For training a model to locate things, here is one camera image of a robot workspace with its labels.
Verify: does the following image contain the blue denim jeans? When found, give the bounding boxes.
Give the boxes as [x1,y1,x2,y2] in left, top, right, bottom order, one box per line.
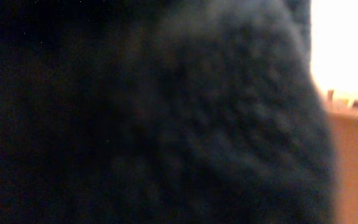
[0,0,336,224]

